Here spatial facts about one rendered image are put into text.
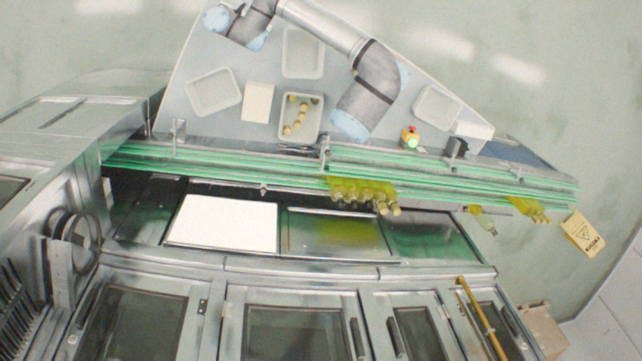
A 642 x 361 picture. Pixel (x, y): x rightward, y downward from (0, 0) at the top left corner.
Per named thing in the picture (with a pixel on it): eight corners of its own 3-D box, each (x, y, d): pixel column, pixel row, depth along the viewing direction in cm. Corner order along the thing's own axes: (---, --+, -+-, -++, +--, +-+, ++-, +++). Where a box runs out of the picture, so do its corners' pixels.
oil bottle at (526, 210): (506, 197, 166) (532, 225, 142) (509, 189, 164) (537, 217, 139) (512, 198, 167) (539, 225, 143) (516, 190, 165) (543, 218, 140)
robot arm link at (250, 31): (276, 22, 79) (242, 3, 75) (256, 56, 83) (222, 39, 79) (278, 21, 86) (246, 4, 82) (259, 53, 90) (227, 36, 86)
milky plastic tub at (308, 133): (277, 132, 147) (277, 140, 140) (284, 87, 137) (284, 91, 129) (314, 137, 150) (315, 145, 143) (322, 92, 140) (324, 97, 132)
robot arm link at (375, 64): (420, 63, 67) (261, -31, 71) (393, 101, 71) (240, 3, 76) (420, 69, 77) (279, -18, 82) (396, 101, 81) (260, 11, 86)
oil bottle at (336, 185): (325, 177, 147) (332, 203, 129) (327, 167, 145) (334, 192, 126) (337, 179, 148) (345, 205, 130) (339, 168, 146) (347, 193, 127)
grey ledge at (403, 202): (370, 194, 166) (375, 206, 156) (374, 180, 162) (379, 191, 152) (504, 207, 182) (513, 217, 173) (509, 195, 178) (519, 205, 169)
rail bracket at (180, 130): (180, 139, 140) (165, 160, 120) (180, 105, 132) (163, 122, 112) (189, 140, 141) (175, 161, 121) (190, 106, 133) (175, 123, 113)
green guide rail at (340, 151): (330, 147, 139) (332, 155, 132) (330, 145, 139) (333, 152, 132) (576, 185, 170) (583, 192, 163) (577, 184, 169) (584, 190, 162)
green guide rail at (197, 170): (35, 150, 120) (26, 156, 113) (35, 148, 120) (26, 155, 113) (566, 206, 178) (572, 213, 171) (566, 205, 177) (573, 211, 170)
